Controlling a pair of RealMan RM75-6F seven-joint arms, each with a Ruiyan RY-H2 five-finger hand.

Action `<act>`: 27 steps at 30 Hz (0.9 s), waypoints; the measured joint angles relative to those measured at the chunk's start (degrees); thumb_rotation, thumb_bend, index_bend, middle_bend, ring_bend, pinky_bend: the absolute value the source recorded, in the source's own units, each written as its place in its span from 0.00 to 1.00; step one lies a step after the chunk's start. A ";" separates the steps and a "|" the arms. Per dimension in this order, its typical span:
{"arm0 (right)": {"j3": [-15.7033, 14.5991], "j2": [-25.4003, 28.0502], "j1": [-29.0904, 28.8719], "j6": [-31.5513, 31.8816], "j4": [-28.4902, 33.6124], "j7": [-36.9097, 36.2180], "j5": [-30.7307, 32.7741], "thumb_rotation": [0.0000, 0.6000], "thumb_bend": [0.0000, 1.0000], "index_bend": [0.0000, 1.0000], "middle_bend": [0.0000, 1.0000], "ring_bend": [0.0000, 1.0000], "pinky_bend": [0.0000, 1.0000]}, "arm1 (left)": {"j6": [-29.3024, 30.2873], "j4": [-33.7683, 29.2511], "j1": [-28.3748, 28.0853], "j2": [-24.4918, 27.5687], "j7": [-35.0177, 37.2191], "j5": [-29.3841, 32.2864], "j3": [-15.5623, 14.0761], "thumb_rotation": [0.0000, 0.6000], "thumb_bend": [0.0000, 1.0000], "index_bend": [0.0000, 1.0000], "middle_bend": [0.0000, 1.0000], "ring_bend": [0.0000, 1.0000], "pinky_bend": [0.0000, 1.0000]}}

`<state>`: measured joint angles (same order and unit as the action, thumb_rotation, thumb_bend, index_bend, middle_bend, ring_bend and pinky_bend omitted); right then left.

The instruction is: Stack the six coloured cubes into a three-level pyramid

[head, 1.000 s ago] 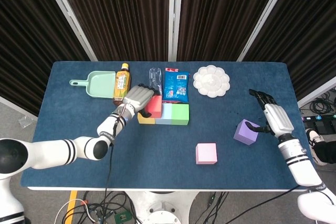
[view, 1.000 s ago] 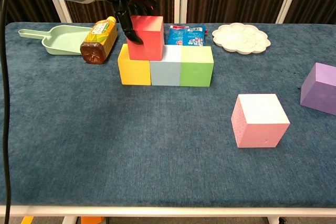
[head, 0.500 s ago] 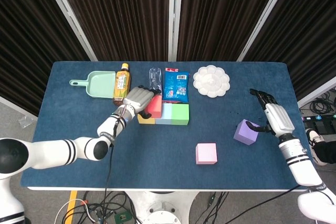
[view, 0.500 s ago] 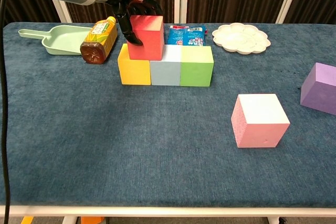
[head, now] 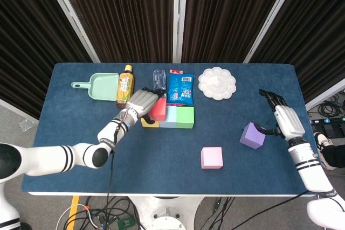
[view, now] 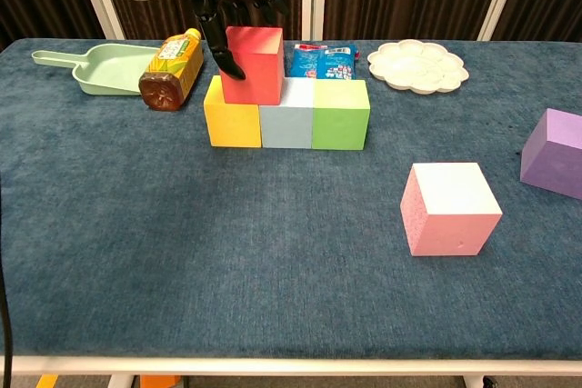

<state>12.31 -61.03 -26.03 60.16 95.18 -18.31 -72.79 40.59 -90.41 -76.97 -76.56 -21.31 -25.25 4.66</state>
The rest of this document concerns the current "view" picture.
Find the amber tea bottle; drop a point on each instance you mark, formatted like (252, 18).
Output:
(175, 65)

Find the light blue foam cube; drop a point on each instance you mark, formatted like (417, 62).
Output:
(286, 126)

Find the blue felt table cover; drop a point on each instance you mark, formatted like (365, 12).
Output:
(227, 247)

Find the yellow foam cube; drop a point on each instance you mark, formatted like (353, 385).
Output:
(232, 126)

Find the purple foam cube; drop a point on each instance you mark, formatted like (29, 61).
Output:
(554, 165)

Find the mint green dustpan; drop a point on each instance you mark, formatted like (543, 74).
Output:
(109, 70)

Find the green foam cube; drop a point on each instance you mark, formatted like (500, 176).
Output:
(338, 126)

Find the white flower paint palette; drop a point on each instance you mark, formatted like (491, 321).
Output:
(416, 65)

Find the pink foam cube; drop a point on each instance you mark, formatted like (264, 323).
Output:
(454, 224)

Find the blue snack bag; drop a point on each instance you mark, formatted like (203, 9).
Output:
(325, 65)

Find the red foam cube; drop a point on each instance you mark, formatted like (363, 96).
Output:
(257, 74)

